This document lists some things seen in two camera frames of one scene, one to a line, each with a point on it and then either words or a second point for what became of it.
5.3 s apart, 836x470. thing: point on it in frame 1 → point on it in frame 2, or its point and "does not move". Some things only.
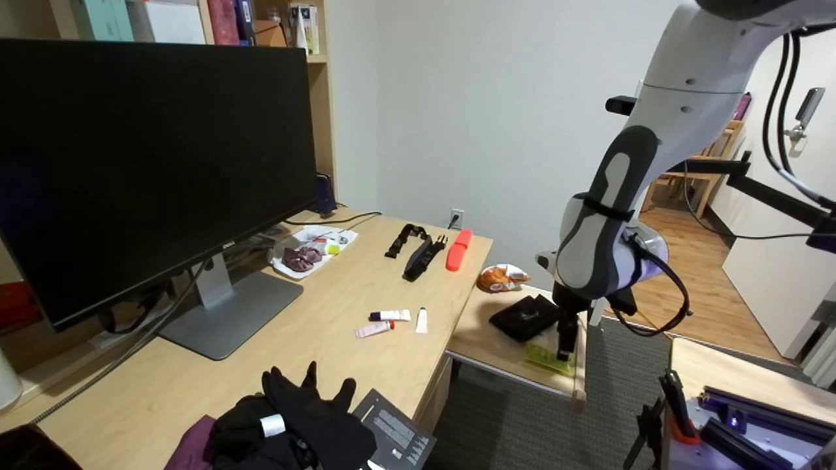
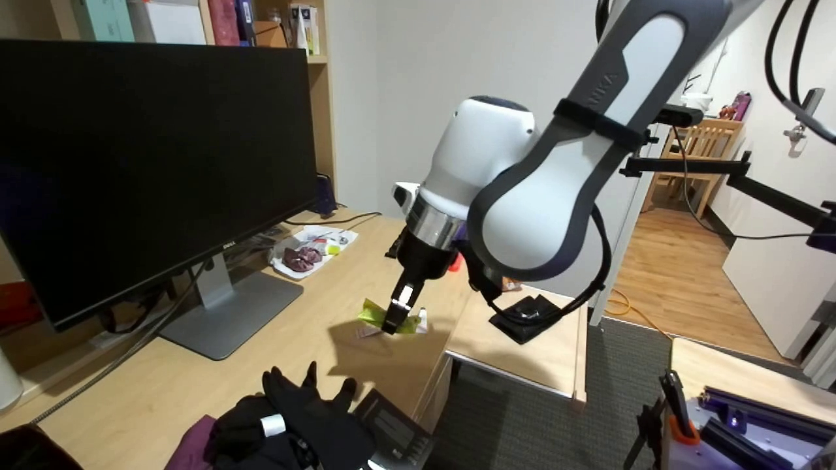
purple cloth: [193, 450] does not move
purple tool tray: [791, 433] does not move
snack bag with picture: [309, 247] does not move
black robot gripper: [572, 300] → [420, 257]
